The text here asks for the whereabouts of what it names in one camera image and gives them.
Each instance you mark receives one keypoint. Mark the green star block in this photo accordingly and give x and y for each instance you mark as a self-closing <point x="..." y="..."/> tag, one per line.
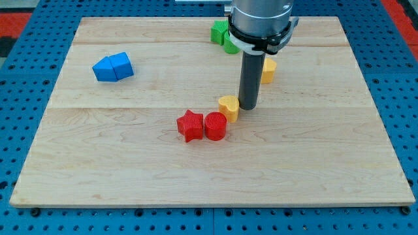
<point x="218" y="31"/>

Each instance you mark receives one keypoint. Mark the yellow heart block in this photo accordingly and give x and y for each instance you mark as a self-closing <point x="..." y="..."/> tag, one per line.
<point x="229" y="106"/>

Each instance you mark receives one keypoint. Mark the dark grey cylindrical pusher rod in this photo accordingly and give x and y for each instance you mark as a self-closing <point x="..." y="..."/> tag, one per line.
<point x="250" y="80"/>

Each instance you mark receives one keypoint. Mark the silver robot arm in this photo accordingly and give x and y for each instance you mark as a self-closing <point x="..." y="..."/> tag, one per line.
<point x="258" y="28"/>

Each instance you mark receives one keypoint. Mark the blue cube block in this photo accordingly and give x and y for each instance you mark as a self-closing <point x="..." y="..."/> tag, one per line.
<point x="121" y="65"/>

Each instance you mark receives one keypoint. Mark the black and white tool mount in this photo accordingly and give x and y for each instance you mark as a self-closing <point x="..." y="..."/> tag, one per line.
<point x="261" y="45"/>

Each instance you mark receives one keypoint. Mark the yellow hexagon block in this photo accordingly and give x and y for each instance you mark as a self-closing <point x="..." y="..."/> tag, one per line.
<point x="268" y="72"/>

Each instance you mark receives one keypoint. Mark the red star block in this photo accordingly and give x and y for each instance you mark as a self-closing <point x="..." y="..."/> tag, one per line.
<point x="190" y="125"/>

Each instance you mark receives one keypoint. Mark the green cylinder block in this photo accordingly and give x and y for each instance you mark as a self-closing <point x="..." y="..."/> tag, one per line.
<point x="228" y="46"/>

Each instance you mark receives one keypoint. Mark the blue triangle block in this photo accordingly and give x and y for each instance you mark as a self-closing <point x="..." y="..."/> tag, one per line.
<point x="104" y="71"/>

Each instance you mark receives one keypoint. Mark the red cylinder block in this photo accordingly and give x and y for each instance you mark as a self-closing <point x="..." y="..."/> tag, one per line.
<point x="215" y="124"/>

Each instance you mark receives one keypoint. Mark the light wooden board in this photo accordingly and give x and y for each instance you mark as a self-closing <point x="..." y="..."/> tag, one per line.
<point x="315" y="138"/>

